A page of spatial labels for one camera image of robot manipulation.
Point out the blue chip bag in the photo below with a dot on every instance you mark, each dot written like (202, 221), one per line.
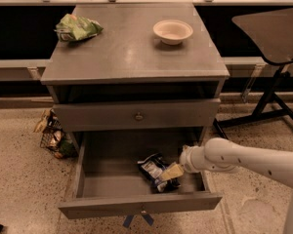
(152, 168)

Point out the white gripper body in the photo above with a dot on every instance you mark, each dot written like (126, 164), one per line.
(187, 161)

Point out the open grey middle drawer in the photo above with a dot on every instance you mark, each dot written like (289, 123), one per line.
(108, 181)

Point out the black stand with tray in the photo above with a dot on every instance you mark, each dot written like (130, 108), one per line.
(272, 33)

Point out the closed grey top drawer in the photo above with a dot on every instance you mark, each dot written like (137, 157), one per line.
(126, 115)

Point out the white paper bowl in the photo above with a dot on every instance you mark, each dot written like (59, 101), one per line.
(172, 31)

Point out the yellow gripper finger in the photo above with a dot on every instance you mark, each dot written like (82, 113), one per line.
(173, 171)

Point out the wire basket with snacks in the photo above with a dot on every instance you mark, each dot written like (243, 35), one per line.
(54, 138)

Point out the green chip bag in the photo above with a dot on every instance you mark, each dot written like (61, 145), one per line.
(73, 28)

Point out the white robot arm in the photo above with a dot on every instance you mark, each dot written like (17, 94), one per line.
(220, 155)

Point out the grey wooden drawer cabinet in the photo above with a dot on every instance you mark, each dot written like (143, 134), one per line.
(128, 62)

